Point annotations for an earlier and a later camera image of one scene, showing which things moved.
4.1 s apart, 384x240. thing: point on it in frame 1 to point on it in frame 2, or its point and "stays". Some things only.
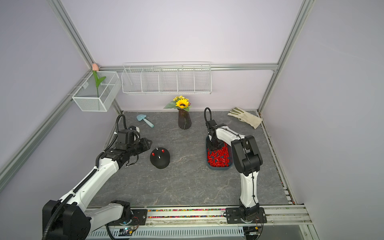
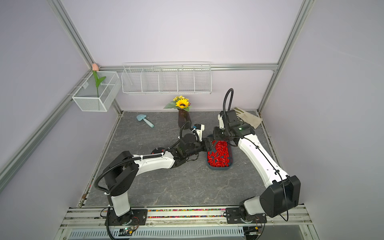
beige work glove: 245,117 stays
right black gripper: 211,148 to 216,132
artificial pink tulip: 95,68 stays
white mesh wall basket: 86,97 stays
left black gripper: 145,145 to 206,144
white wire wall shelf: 165,78 stays
